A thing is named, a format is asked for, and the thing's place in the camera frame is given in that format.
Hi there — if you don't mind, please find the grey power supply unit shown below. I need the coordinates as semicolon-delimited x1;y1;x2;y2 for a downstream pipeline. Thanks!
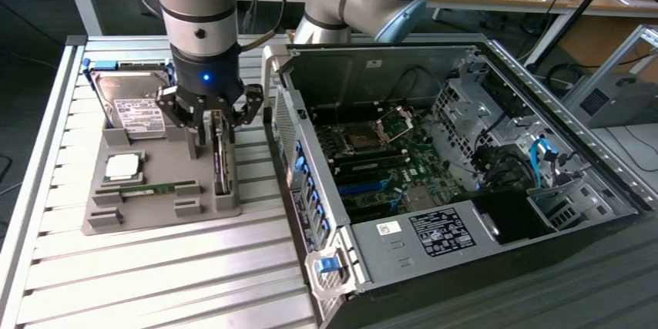
349;200;503;284

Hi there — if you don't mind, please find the open grey PC case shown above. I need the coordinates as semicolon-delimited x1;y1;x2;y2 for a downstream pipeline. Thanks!
261;34;652;328

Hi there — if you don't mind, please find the silver disk bay cage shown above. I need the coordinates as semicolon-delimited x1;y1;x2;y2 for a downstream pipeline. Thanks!
431;57;534;153

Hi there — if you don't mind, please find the grey parts rack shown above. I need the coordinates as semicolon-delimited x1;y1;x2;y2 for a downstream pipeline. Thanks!
80;84;245;237

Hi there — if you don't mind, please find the black stand pole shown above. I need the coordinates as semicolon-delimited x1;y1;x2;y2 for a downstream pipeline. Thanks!
526;0;629;72

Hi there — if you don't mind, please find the metal socket cover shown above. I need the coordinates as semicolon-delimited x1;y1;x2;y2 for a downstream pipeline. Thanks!
373;107;415;141

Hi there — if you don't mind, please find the grey computer tower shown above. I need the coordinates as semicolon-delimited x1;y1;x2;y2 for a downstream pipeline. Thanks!
562;72;658;129

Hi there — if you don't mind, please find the grey disk bay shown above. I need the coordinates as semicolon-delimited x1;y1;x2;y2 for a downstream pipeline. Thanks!
526;176;637;232

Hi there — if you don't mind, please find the CPU socket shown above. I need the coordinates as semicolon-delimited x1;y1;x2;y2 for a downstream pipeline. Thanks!
342;123;385;151

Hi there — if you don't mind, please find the graphics card with metal bracket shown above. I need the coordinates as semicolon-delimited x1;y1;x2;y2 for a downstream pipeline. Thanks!
208;109;234;196

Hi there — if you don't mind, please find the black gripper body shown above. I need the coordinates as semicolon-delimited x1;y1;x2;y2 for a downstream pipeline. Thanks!
168;43;246;115

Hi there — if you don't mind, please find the aluminium profile frame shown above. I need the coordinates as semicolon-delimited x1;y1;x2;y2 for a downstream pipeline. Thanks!
590;23;658;87

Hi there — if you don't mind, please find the hard disk with blue carrier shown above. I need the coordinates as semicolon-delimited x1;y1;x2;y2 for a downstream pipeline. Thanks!
80;58;179;141

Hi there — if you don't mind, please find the blue expansion slot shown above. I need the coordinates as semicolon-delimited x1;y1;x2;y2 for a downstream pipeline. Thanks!
338;179;395;196

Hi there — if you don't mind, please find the green motherboard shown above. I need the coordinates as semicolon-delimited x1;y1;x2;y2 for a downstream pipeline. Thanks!
313;109;463;222

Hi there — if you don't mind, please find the black wire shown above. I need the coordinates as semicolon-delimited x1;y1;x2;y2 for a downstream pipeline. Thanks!
387;65;433;112

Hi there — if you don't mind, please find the silver CPU chip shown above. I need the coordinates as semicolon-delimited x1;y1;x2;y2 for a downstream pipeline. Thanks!
102;153;148;184

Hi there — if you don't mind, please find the green RAM stick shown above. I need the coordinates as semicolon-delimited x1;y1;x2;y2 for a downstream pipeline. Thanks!
118;183;176;196

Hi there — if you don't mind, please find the blue disk wire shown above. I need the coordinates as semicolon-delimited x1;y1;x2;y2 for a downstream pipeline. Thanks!
526;135;559;191

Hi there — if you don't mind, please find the blue case latch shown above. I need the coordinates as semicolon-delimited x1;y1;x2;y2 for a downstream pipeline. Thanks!
314;257;343;274

